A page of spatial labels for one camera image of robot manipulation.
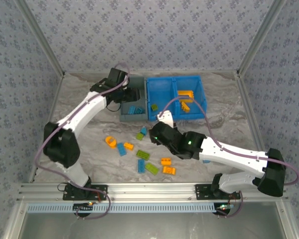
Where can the grey metal base panel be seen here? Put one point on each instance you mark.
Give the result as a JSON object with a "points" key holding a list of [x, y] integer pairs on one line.
{"points": [[152, 226]]}

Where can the green two-by-four lego brick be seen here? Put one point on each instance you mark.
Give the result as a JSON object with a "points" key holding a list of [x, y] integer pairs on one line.
{"points": [[143, 155], [152, 168]]}

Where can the orange round lego piece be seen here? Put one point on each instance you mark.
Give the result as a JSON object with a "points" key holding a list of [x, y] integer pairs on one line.
{"points": [[107, 140]]}

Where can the blue two-by-four lego brick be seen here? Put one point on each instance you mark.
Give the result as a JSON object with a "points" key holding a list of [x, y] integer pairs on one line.
{"points": [[141, 166], [121, 149], [132, 110]]}

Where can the aluminium frame post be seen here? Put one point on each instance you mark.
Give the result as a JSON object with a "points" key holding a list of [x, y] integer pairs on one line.
{"points": [[261, 37], [17, 219], [286, 219], [41, 37]]}

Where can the small green square lego brick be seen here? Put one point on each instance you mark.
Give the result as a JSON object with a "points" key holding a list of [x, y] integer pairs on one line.
{"points": [[139, 136], [154, 107]]}

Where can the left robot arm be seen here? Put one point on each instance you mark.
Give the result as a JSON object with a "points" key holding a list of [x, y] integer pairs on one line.
{"points": [[62, 144]]}

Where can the aluminium lower frame post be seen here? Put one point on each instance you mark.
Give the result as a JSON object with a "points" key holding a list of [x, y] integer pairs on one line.
{"points": [[286, 219], [17, 219]]}

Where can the grey plastic bin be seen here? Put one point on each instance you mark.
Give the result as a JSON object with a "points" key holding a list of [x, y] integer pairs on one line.
{"points": [[134, 118]]}

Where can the orange curved slope lego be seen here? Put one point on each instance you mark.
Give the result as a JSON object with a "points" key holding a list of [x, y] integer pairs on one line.
{"points": [[185, 107]]}

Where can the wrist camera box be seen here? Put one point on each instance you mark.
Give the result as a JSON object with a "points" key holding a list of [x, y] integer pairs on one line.
{"points": [[165, 118], [125, 86]]}

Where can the aluminium front rail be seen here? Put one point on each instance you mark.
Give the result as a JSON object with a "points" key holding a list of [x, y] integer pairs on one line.
{"points": [[152, 191]]}

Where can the orange short lego brick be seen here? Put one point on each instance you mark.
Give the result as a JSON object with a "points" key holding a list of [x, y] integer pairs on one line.
{"points": [[128, 146]]}

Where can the small controller board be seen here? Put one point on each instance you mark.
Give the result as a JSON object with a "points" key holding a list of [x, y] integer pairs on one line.
{"points": [[223, 207], [83, 207]]}

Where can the blue short lego brick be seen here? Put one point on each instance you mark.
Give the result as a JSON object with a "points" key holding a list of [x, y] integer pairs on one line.
{"points": [[206, 161], [140, 110]]}

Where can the blue plastic bin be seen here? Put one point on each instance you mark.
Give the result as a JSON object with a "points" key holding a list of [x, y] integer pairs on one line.
{"points": [[162, 87], [187, 82]]}

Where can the orange lego window frame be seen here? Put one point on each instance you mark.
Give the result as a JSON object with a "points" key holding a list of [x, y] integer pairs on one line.
{"points": [[182, 93]]}

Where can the aluminium side rail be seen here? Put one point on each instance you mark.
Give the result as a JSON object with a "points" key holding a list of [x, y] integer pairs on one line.
{"points": [[243, 92], [51, 112]]}

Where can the orange sloped lego brick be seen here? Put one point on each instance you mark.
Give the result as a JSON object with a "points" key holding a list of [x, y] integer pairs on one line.
{"points": [[169, 170], [166, 161]]}

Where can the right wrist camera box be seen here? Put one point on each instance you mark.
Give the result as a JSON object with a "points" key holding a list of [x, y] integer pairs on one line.
{"points": [[165, 118]]}

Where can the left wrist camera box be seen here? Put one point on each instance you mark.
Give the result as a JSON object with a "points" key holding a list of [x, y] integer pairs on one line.
{"points": [[125, 86]]}

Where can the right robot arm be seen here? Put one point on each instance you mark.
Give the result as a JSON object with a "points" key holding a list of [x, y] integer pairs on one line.
{"points": [[229, 154]]}

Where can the small blue sloped lego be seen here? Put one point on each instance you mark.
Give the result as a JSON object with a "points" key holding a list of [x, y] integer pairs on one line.
{"points": [[143, 130]]}

